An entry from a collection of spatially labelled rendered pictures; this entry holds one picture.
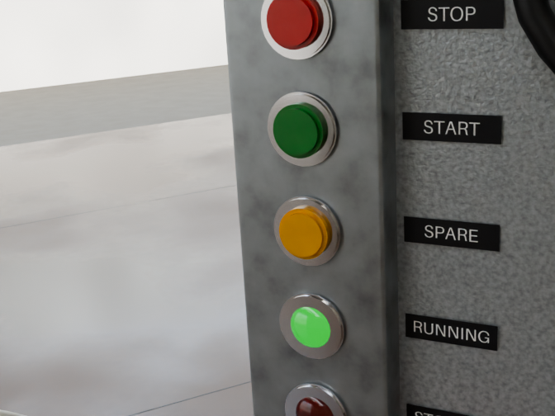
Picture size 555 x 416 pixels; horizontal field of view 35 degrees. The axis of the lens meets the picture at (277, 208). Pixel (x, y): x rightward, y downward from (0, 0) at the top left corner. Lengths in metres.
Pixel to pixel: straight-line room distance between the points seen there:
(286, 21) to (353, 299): 0.14
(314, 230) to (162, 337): 3.19
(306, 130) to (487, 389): 0.16
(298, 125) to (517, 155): 0.10
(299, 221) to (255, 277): 0.05
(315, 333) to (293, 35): 0.15
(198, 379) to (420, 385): 2.80
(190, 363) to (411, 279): 2.94
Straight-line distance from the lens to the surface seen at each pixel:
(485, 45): 0.40
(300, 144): 0.41
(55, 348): 3.64
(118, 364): 3.43
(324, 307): 0.44
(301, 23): 0.40
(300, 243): 0.42
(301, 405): 0.47
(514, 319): 0.43
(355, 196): 0.41
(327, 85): 0.41
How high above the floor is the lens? 1.51
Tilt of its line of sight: 17 degrees down
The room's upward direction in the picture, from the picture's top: 3 degrees counter-clockwise
